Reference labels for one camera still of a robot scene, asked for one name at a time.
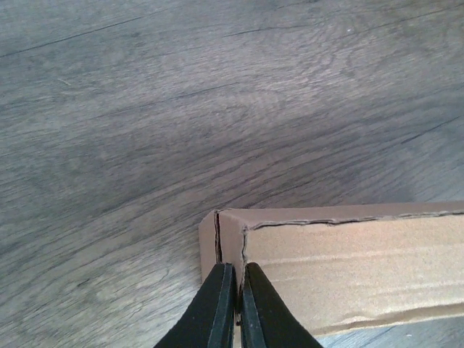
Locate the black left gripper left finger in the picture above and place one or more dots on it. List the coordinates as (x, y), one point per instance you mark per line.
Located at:
(209, 319)

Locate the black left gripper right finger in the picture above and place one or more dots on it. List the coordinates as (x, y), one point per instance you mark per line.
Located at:
(265, 319)

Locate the cardboard box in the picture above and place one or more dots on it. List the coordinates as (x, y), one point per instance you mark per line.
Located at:
(347, 267)

